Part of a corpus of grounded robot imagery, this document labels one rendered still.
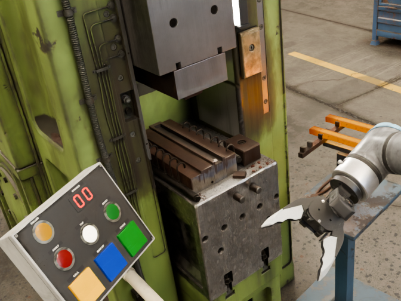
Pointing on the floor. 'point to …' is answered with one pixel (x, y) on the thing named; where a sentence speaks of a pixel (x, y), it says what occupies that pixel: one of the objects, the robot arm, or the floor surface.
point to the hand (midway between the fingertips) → (289, 254)
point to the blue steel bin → (386, 20)
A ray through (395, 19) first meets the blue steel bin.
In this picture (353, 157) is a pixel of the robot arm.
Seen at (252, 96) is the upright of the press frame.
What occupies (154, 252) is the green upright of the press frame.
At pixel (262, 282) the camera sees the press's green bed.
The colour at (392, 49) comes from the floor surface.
